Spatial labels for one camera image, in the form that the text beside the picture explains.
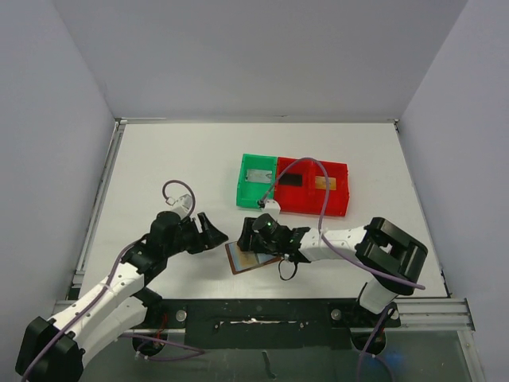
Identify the brown leather card holder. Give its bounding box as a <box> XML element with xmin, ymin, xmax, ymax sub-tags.
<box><xmin>225</xmin><ymin>242</ymin><xmax>281</xmax><ymax>275</ymax></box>

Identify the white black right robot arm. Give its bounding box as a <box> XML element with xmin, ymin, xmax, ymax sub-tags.
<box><xmin>237</xmin><ymin>213</ymin><xmax>428</xmax><ymax>314</ymax></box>

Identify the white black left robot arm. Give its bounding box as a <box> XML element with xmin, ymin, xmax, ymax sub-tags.
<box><xmin>15</xmin><ymin>211</ymin><xmax>228</xmax><ymax>381</ymax></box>

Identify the black card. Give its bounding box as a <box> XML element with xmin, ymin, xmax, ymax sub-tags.
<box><xmin>278</xmin><ymin>173</ymin><xmax>303</xmax><ymax>187</ymax></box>

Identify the gold VIP card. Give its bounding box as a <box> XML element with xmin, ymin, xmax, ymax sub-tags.
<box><xmin>315</xmin><ymin>176</ymin><xmax>337</xmax><ymax>191</ymax></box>

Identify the red plastic bin middle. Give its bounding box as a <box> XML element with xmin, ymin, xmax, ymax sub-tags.
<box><xmin>274</xmin><ymin>157</ymin><xmax>312</xmax><ymax>214</ymax></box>

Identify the red plastic bin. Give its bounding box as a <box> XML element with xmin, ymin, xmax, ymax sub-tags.
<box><xmin>274</xmin><ymin>157</ymin><xmax>312</xmax><ymax>214</ymax></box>
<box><xmin>308</xmin><ymin>161</ymin><xmax>349</xmax><ymax>217</ymax></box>

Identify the red plastic bin right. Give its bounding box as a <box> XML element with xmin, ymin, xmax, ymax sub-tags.
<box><xmin>308</xmin><ymin>161</ymin><xmax>349</xmax><ymax>217</ymax></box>

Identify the green plastic bin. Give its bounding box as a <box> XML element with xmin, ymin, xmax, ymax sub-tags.
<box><xmin>236</xmin><ymin>154</ymin><xmax>278</xmax><ymax>209</ymax></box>

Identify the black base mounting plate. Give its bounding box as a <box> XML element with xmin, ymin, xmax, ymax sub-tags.
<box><xmin>137</xmin><ymin>298</ymin><xmax>379</xmax><ymax>350</ymax></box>

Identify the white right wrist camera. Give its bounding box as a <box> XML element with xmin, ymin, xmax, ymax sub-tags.
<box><xmin>262</xmin><ymin>199</ymin><xmax>281</xmax><ymax>220</ymax></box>

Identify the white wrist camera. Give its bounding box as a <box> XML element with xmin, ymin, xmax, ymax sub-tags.
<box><xmin>262</xmin><ymin>199</ymin><xmax>281</xmax><ymax>220</ymax></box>
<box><xmin>165</xmin><ymin>194</ymin><xmax>194</xmax><ymax>219</ymax></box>

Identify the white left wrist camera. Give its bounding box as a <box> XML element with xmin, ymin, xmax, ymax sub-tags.
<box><xmin>165</xmin><ymin>194</ymin><xmax>194</xmax><ymax>219</ymax></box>

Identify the aluminium left frame rail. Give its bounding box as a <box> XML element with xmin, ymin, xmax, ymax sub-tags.
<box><xmin>70</xmin><ymin>119</ymin><xmax>126</xmax><ymax>289</ymax></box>

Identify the aluminium frame rail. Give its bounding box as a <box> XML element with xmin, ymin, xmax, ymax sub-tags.
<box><xmin>70</xmin><ymin>119</ymin><xmax>126</xmax><ymax>289</ymax></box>
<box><xmin>45</xmin><ymin>297</ymin><xmax>476</xmax><ymax>337</ymax></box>

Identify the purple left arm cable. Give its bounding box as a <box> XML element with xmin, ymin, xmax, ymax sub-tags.
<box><xmin>21</xmin><ymin>181</ymin><xmax>206</xmax><ymax>382</ymax></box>

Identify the aluminium front frame rail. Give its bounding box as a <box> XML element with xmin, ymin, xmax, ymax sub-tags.
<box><xmin>45</xmin><ymin>297</ymin><xmax>476</xmax><ymax>337</ymax></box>

